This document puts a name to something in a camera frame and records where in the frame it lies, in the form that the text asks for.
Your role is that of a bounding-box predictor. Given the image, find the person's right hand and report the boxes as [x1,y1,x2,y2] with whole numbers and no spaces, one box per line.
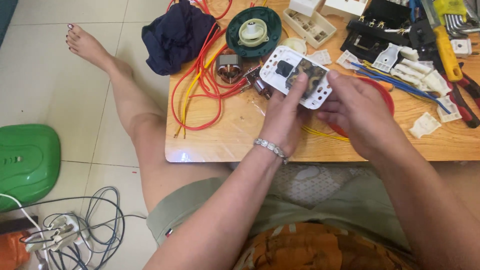
[317,69,410,163]

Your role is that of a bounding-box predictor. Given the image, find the person's left hand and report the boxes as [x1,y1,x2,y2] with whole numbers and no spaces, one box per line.
[259,73,312,158]

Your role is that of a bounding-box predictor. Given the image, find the white switch plate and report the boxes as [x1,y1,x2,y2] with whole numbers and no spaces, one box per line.
[259,46,334,110]

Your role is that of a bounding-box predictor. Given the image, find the brown circuit board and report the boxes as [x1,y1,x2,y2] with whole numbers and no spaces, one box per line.
[285,58,329,100]

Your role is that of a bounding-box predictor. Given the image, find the small metal motor rotor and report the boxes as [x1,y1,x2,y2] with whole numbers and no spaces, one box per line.
[242,65,273,100]

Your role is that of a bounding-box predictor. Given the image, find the white plastic socket piece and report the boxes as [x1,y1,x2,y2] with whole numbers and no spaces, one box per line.
[335,50,362,70]
[436,95,463,124]
[371,43,403,73]
[408,112,443,140]
[307,49,333,67]

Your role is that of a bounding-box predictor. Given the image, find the heap of white plastic parts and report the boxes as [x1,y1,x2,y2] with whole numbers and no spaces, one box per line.
[390,46,453,97]

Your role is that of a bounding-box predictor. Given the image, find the white mesh cloth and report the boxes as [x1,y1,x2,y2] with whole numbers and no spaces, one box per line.
[270,163,376,210]

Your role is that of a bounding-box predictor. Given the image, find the copper wound motor stator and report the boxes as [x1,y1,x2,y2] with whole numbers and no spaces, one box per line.
[215,49,244,85]

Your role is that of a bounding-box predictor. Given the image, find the cream round plastic disc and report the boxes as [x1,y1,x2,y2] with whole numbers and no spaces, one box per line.
[279,37,308,56]

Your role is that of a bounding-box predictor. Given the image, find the cream plastic gear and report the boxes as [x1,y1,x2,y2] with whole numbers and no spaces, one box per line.
[238,18,270,48]

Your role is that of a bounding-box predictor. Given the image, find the white socket housing tray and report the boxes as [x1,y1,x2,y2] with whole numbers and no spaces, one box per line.
[282,7,337,50]

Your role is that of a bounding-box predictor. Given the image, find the red black pliers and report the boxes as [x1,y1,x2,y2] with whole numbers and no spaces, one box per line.
[442,71,480,129]

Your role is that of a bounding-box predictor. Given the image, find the white socket cover plate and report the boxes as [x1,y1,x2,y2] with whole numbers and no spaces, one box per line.
[320,0,372,23]

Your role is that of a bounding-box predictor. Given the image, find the olive green shorts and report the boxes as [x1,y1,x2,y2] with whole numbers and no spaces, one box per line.
[146,173,413,252]

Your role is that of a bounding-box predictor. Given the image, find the small white plastic box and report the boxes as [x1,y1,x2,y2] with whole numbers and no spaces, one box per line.
[288,0,323,17]

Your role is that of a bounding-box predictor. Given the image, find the white square plug block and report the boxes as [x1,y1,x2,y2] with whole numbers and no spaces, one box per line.
[450,38,473,58]

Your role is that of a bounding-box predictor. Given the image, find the hex key set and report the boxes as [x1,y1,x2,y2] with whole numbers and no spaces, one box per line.
[433,0,480,38]

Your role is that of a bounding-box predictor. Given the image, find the orange patterned shirt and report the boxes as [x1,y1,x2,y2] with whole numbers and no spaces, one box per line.
[232,222,419,270]

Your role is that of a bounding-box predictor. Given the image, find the dark navy cloth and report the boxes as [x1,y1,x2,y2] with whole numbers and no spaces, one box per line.
[141,0,220,76]

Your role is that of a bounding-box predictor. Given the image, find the person's left leg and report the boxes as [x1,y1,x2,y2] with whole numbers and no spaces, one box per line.
[65,23,234,212]

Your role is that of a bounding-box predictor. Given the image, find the white power strip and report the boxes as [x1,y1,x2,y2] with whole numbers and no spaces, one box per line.
[24,213,91,252]

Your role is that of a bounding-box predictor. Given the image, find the green plastic cover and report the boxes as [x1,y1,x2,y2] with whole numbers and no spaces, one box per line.
[0,124,62,213]

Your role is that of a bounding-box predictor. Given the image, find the orange plastic bag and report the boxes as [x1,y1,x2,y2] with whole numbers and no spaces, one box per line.
[0,230,31,270]

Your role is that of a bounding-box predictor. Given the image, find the silver bracelet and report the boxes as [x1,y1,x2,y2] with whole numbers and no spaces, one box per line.
[254,137,289,165]

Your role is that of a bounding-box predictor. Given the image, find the bundle of blue wires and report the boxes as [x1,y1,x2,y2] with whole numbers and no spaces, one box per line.
[350,61,452,115]

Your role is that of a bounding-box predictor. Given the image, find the short yellow wires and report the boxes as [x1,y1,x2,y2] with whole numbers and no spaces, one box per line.
[301,125,350,143]

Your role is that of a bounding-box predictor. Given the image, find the black rocker switch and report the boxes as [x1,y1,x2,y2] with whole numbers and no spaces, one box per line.
[275,60,295,79]

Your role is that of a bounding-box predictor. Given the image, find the black plastic socket frame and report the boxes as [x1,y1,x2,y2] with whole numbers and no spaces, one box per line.
[340,0,413,63]

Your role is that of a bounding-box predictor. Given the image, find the bundle of red wires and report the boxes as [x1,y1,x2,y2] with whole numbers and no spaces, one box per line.
[166,0,263,132]

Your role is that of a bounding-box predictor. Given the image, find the long yellow wire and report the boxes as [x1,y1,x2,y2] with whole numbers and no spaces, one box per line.
[174,44,228,139]

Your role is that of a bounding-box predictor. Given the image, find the yellow handled screwdriver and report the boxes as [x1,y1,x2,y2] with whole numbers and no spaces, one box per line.
[420,0,464,83]

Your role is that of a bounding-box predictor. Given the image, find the tangle of dark cables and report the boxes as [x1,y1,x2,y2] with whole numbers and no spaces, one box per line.
[0,186,147,270]

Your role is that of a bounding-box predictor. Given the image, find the white cable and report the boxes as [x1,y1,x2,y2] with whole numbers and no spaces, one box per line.
[0,193,53,270]

